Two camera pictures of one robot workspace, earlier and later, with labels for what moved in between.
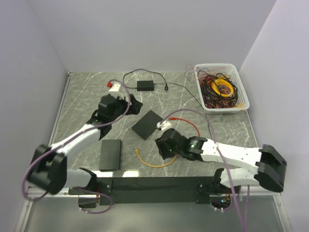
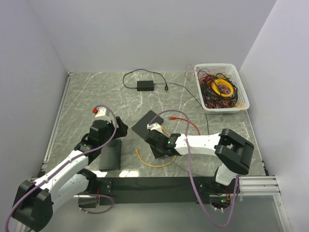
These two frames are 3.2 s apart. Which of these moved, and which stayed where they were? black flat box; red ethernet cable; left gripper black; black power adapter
Moved: left gripper black
Stayed: black flat box; red ethernet cable; black power adapter
